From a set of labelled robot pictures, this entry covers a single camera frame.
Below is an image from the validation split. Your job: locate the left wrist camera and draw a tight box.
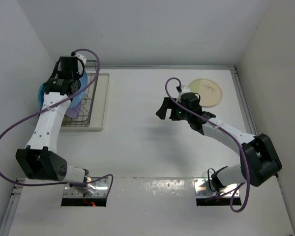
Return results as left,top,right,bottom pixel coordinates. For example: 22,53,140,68
71,51,87,65

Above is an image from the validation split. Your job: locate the cream drip tray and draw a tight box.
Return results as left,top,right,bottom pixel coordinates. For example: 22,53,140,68
60,73,110,132

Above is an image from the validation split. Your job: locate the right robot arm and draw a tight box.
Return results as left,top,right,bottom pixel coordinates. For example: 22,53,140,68
156,92,282,191

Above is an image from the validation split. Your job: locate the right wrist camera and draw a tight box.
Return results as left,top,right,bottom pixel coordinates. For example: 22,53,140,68
176,85,191,102

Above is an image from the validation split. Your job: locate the aluminium frame rail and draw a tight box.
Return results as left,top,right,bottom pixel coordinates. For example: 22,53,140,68
231,65,271,176

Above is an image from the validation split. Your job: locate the teal polka dot plate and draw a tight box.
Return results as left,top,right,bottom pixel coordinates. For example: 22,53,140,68
37,83,45,109

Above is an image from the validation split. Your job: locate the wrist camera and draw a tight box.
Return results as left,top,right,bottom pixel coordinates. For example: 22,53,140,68
176,85,191,102
71,51,87,65

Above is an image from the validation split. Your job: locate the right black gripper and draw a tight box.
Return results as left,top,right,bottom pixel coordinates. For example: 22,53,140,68
157,97,191,121

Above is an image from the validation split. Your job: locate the purple plate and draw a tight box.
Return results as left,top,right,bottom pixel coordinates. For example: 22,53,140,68
65,103,82,118

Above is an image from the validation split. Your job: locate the grey wire dish rack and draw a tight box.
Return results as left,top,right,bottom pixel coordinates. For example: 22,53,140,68
61,60,100,128

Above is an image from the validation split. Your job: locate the metal base plate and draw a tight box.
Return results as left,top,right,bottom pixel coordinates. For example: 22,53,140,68
193,177,238,200
63,178,110,199

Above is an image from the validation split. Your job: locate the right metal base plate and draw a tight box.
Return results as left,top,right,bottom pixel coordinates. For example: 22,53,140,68
193,177,238,200

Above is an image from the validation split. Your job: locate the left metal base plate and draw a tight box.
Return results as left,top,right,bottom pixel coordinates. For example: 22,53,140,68
63,178,110,199

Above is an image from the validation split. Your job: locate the light blue plate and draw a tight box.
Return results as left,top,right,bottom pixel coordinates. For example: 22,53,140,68
69,71,88,108

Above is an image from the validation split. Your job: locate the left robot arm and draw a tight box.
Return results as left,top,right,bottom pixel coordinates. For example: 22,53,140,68
16,54,94,196

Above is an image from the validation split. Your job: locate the green and cream plate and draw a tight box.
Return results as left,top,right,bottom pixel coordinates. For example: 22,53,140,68
188,79,223,107

